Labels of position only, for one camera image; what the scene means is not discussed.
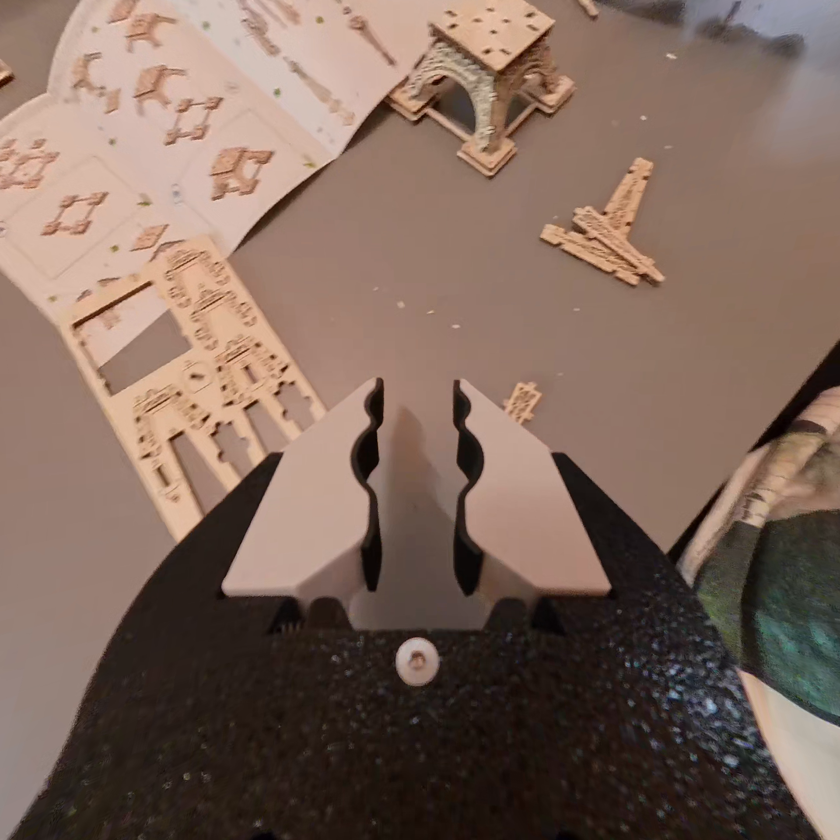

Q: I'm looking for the person's printed shirt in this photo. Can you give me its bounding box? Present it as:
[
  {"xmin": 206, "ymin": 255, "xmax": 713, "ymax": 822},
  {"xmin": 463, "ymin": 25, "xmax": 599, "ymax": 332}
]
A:
[{"xmin": 676, "ymin": 387, "xmax": 840, "ymax": 840}]

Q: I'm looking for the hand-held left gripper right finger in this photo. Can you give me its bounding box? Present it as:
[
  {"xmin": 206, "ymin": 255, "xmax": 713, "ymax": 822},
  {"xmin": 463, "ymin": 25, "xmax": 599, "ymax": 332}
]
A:
[{"xmin": 451, "ymin": 377, "xmax": 614, "ymax": 614}]

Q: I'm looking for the small wooden lattice piece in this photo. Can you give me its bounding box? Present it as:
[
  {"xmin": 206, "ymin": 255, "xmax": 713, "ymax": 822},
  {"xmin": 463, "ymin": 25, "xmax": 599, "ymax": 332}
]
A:
[{"xmin": 503, "ymin": 381, "xmax": 544, "ymax": 426}]

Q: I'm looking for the long wooden lattice piece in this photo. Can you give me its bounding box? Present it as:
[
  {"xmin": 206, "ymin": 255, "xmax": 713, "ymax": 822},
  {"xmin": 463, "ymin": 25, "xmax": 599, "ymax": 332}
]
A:
[
  {"xmin": 591, "ymin": 157, "xmax": 656, "ymax": 234},
  {"xmin": 540, "ymin": 223, "xmax": 644, "ymax": 287},
  {"xmin": 572, "ymin": 206, "xmax": 665, "ymax": 284}
]

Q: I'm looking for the wooden tower base model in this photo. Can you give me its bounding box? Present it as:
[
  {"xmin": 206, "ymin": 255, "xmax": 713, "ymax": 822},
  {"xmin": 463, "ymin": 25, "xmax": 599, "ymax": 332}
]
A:
[{"xmin": 386, "ymin": 0, "xmax": 578, "ymax": 179}]

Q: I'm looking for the wooden puzzle sheet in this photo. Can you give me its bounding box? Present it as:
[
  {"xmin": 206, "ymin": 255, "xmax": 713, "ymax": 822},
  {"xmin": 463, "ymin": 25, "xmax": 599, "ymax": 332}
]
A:
[{"xmin": 59, "ymin": 233, "xmax": 329, "ymax": 542}]

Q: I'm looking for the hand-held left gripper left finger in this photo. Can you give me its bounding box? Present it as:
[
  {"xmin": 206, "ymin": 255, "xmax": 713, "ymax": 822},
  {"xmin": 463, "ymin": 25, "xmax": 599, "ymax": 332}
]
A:
[{"xmin": 221, "ymin": 377, "xmax": 385, "ymax": 614}]

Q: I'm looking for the grey desk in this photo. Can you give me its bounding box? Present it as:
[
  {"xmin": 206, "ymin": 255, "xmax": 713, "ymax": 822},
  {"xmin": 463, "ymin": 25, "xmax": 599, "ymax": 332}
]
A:
[{"xmin": 0, "ymin": 0, "xmax": 840, "ymax": 815}]

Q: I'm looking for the paper instruction sheet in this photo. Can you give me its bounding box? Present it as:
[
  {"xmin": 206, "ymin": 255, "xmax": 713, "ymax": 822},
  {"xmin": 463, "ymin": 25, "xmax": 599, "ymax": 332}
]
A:
[{"xmin": 0, "ymin": 0, "xmax": 434, "ymax": 309}]

